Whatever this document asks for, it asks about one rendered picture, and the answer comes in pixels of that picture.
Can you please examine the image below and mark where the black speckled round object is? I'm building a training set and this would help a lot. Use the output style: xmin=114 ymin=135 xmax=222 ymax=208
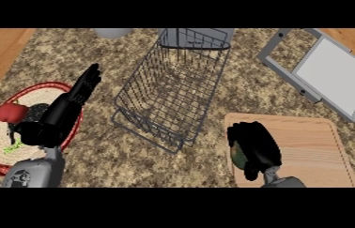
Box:
xmin=24 ymin=102 xmax=52 ymax=123

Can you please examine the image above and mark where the dark green squash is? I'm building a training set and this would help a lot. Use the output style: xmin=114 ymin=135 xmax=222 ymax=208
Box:
xmin=231 ymin=140 xmax=250 ymax=171

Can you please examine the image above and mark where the red bell pepper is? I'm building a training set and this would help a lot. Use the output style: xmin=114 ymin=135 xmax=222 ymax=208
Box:
xmin=0 ymin=101 xmax=31 ymax=125

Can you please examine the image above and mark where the grey round container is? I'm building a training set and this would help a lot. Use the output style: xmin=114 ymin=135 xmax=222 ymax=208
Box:
xmin=93 ymin=28 xmax=135 ymax=39

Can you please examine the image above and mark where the dark wire basket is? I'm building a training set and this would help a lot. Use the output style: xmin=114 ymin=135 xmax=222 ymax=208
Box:
xmin=111 ymin=28 xmax=232 ymax=155

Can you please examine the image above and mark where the pale wooden cutting board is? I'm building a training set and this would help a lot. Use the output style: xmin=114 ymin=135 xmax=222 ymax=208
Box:
xmin=224 ymin=112 xmax=355 ymax=189

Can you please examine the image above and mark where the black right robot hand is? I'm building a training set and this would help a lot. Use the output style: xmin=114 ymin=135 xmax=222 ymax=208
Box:
xmin=226 ymin=121 xmax=283 ymax=182

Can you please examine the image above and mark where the grey framed white panel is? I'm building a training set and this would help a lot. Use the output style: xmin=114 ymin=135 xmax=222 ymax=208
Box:
xmin=255 ymin=28 xmax=355 ymax=123

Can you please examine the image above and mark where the grey box appliance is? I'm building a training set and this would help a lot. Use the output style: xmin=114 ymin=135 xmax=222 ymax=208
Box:
xmin=157 ymin=28 xmax=235 ymax=50

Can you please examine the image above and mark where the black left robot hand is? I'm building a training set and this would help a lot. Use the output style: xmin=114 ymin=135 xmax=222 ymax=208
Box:
xmin=13 ymin=63 xmax=102 ymax=149

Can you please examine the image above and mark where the green leafy vegetable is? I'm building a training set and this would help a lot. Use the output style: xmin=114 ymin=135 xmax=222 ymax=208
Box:
xmin=3 ymin=139 xmax=25 ymax=155

